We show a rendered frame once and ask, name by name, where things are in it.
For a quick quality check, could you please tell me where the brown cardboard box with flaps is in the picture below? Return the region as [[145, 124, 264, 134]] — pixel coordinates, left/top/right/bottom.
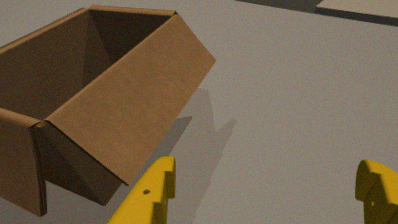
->
[[0, 5, 217, 217]]

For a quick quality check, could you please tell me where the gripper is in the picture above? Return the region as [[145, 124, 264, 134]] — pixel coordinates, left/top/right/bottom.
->
[[107, 156, 398, 224]]

